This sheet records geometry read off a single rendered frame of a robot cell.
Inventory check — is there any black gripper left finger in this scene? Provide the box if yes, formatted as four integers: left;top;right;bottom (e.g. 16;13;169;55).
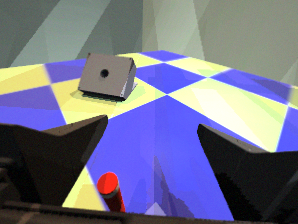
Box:
0;114;108;206

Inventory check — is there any red peg with white band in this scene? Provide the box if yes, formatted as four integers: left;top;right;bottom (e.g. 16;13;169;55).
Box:
97;173;125;213

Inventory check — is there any grey sloped panel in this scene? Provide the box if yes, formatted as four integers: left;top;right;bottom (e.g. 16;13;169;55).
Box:
78;53;138;100

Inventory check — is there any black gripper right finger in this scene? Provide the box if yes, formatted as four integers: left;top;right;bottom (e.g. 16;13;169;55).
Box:
197;123;298;222

